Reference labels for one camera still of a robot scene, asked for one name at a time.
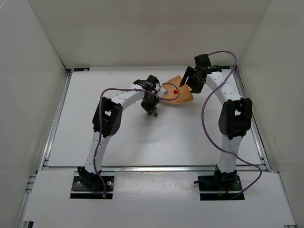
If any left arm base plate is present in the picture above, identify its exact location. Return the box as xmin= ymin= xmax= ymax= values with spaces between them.
xmin=70 ymin=175 xmax=115 ymax=200

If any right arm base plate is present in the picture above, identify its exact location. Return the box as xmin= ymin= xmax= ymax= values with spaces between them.
xmin=194 ymin=175 xmax=245 ymax=201

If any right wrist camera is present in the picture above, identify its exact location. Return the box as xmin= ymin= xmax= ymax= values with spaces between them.
xmin=194 ymin=54 xmax=211 ymax=69

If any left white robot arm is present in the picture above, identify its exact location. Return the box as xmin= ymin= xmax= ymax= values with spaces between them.
xmin=77 ymin=76 xmax=164 ymax=191

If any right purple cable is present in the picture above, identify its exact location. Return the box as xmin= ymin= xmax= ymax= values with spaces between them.
xmin=201 ymin=50 xmax=262 ymax=200

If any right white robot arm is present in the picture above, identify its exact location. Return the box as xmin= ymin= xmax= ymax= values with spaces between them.
xmin=180 ymin=66 xmax=252 ymax=189

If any cherry sprig with leaves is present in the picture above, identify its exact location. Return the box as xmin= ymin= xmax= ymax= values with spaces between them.
xmin=147 ymin=107 xmax=158 ymax=118

